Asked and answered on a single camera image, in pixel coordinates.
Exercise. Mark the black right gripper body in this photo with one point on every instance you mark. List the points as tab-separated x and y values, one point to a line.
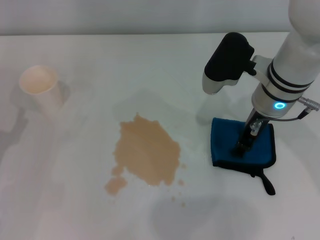
251	130

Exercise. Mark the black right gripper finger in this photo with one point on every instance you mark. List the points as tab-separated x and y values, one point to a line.
246	147
237	152

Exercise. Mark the blue rag with black trim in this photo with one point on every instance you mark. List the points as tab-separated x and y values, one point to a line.
223	140

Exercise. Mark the white paper cup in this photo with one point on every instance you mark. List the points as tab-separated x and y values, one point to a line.
43	90

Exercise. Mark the large brown water stain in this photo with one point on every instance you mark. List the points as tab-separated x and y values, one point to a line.
147	152

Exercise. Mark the small brown water puddle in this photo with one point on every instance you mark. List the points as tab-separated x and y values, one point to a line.
114	185

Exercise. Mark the black and grey right wrist camera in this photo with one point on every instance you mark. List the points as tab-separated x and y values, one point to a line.
227	60

